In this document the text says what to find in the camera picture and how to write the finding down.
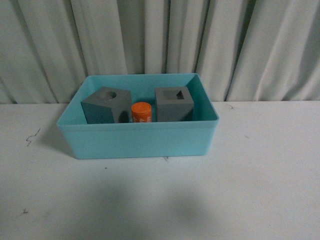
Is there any orange cylinder with white text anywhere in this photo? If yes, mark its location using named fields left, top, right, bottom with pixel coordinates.
left=131, top=101, right=152, bottom=123

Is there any gray cube with square hole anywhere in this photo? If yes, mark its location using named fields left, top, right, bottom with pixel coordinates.
left=155, top=86, right=195, bottom=122

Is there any gray cube with round hole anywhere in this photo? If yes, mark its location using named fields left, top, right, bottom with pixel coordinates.
left=81, top=87, right=132, bottom=124

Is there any light blue plastic box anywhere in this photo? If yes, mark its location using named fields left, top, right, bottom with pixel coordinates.
left=57, top=73, right=219, bottom=159

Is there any white pleated curtain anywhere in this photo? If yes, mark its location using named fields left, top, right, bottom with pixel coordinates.
left=0, top=0, right=320, bottom=104

